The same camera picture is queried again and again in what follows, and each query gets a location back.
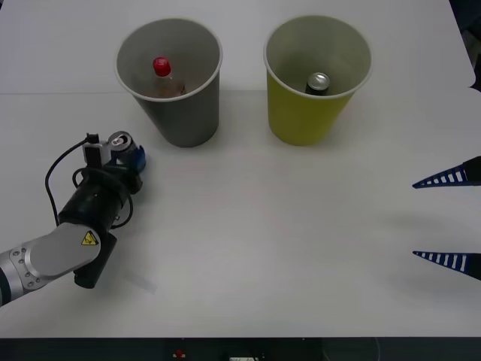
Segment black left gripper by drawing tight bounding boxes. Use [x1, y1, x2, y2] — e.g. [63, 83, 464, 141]
[83, 144, 148, 197]

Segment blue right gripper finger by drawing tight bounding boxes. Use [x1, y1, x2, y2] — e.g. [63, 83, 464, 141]
[412, 250, 481, 281]
[412, 156, 481, 189]

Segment dark can with silver top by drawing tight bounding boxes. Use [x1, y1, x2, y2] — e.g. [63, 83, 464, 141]
[107, 130, 142, 167]

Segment grey plastic bin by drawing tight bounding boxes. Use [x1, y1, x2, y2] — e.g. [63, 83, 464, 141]
[114, 17, 223, 148]

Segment clear bottle with red cap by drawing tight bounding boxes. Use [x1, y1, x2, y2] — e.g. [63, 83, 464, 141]
[151, 56, 188, 99]

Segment yellow-green plastic bin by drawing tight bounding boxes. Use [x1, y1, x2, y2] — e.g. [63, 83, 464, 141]
[262, 14, 373, 147]

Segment black can with silver top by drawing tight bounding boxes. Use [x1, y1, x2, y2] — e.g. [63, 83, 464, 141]
[304, 71, 332, 96]

